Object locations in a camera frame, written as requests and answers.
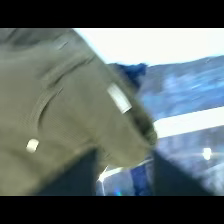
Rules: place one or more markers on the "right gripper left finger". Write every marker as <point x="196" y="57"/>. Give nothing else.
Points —
<point x="78" y="180"/>

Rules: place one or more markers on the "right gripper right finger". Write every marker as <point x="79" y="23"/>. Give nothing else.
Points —
<point x="171" y="181"/>

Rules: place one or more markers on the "olive green garment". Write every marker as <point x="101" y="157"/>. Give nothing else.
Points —
<point x="66" y="110"/>

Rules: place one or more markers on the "dark blue garment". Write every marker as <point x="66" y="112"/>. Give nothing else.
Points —
<point x="132" y="72"/>

